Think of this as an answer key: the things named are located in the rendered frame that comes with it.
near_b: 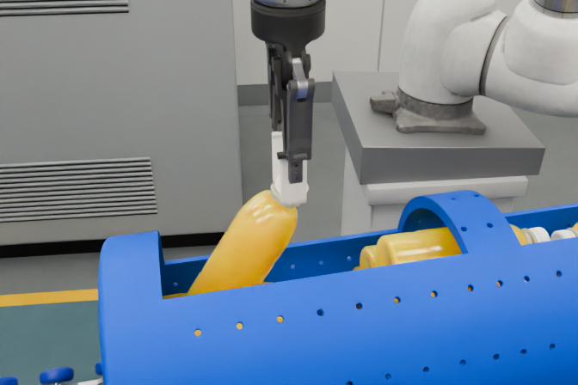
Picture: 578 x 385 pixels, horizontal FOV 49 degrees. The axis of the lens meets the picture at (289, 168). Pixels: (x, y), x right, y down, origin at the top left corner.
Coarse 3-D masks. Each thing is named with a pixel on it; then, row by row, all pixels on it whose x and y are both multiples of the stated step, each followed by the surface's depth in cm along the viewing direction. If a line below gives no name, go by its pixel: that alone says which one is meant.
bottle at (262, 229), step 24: (264, 192) 75; (240, 216) 75; (264, 216) 73; (288, 216) 74; (240, 240) 74; (264, 240) 73; (288, 240) 75; (216, 264) 77; (240, 264) 75; (264, 264) 75; (192, 288) 80; (216, 288) 77
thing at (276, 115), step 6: (270, 48) 66; (270, 54) 66; (270, 60) 66; (270, 66) 67; (270, 72) 68; (270, 78) 68; (276, 96) 70; (276, 102) 70; (276, 108) 71; (276, 114) 72; (276, 120) 72; (276, 126) 73
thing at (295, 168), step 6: (294, 156) 66; (300, 156) 66; (306, 156) 66; (288, 162) 69; (294, 162) 68; (300, 162) 69; (288, 168) 70; (294, 168) 69; (300, 168) 69; (288, 174) 70; (294, 174) 69; (300, 174) 69; (294, 180) 70; (300, 180) 70
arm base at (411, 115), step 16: (384, 96) 129; (400, 96) 127; (384, 112) 129; (400, 112) 127; (416, 112) 124; (432, 112) 123; (448, 112) 123; (464, 112) 125; (400, 128) 123; (416, 128) 123; (432, 128) 124; (448, 128) 124; (464, 128) 124; (480, 128) 124
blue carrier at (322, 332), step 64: (448, 192) 83; (128, 256) 69; (320, 256) 92; (448, 256) 70; (512, 256) 71; (576, 256) 72; (128, 320) 63; (192, 320) 64; (256, 320) 65; (320, 320) 66; (384, 320) 67; (448, 320) 68; (512, 320) 69; (576, 320) 70; (128, 384) 61; (192, 384) 63; (256, 384) 64; (320, 384) 65; (384, 384) 67; (448, 384) 69; (512, 384) 71; (576, 384) 74
